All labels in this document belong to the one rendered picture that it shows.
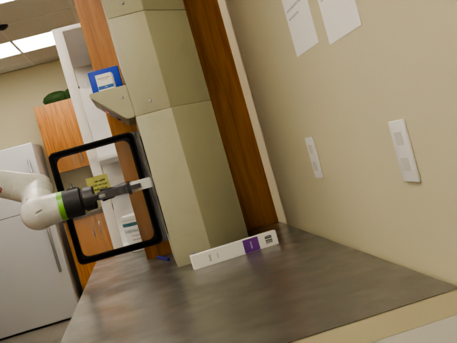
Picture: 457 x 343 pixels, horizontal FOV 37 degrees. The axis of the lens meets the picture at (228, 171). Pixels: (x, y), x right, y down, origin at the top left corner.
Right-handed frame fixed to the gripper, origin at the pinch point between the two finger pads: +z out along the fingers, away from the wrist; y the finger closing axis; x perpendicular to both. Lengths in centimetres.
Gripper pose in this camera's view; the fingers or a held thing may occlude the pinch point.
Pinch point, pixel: (145, 183)
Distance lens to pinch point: 220.8
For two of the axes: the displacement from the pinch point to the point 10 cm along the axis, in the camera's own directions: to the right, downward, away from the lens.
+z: 9.6, -2.7, 1.3
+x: 2.6, 9.6, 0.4
